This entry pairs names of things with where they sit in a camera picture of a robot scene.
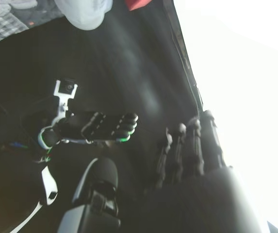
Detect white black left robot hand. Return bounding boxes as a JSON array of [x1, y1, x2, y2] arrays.
[[56, 109, 272, 233]]

